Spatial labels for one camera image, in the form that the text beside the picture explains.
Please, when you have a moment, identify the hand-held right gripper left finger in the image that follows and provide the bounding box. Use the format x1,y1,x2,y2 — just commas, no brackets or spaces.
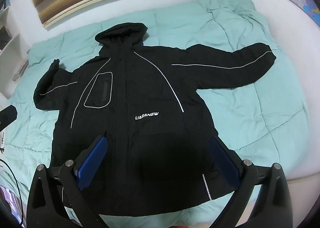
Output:
26,136,108,228

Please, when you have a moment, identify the white shelf unit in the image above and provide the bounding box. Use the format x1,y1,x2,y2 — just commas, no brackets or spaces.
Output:
0,0,28,99

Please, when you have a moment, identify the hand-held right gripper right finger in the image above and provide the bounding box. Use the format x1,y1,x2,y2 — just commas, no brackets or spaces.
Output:
209,137,293,228

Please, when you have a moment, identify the teal quilted blanket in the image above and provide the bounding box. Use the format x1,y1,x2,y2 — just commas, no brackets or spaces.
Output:
0,0,310,228

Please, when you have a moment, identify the black cable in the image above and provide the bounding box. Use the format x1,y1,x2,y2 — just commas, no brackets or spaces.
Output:
0,159,27,228

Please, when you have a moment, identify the colourful printed panel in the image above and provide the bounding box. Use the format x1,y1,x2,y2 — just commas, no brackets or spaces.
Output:
0,185,23,228

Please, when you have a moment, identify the black hooded jacket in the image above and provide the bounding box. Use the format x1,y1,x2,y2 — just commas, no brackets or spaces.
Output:
33,22,277,216

